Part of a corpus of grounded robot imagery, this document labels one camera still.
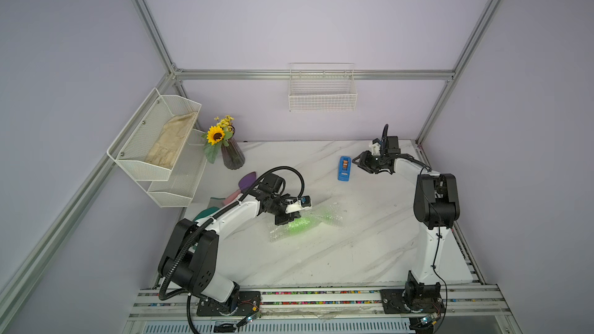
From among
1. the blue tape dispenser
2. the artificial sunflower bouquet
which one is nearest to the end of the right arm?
the blue tape dispenser

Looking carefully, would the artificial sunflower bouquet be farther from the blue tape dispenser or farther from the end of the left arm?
the blue tape dispenser

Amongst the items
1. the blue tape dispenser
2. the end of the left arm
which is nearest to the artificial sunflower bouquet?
the end of the left arm

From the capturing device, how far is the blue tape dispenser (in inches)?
41.9

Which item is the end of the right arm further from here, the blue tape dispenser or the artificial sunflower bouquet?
the artificial sunflower bouquet

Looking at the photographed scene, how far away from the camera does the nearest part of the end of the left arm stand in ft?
2.20

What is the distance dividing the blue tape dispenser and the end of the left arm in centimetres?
35
